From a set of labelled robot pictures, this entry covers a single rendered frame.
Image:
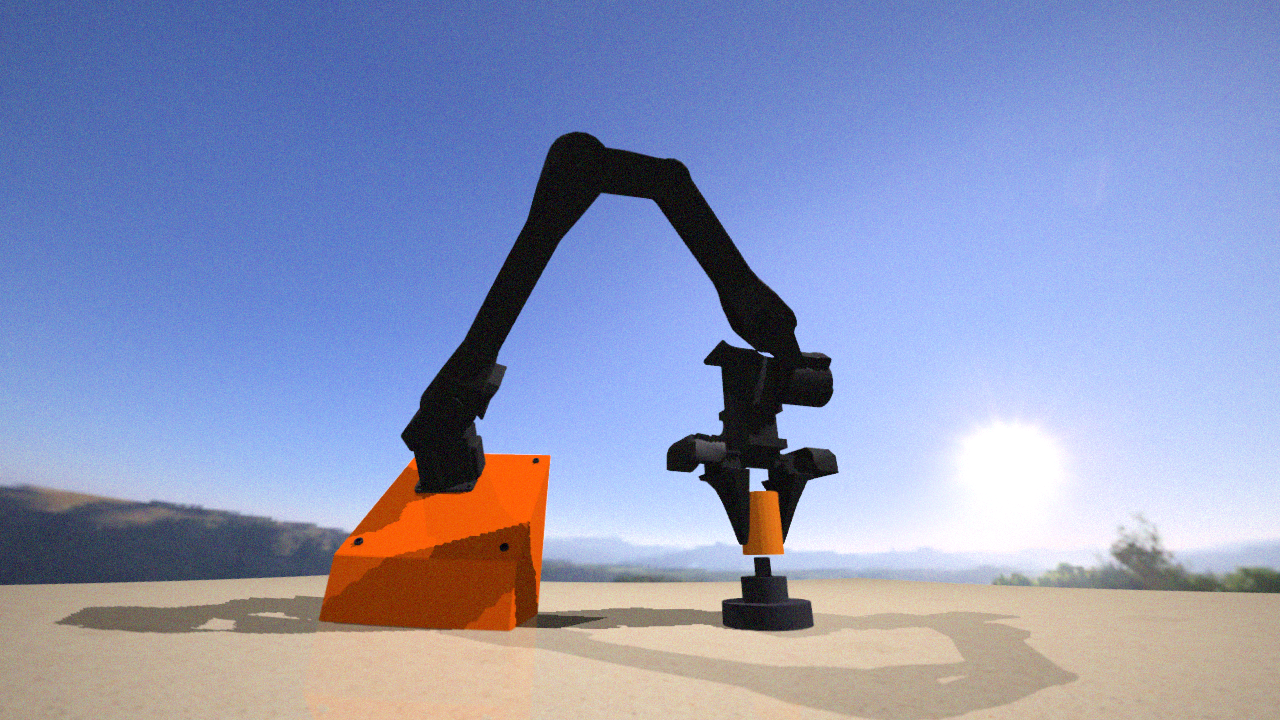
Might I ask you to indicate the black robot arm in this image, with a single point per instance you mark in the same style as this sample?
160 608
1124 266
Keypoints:
578 167

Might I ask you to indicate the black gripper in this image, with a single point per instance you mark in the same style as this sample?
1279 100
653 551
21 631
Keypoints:
751 432

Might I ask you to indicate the orange cylinder with hole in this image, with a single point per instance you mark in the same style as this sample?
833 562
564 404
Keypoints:
765 536

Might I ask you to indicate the dark grey round pedestal with shaft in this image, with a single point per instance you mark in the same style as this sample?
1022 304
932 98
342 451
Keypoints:
765 605

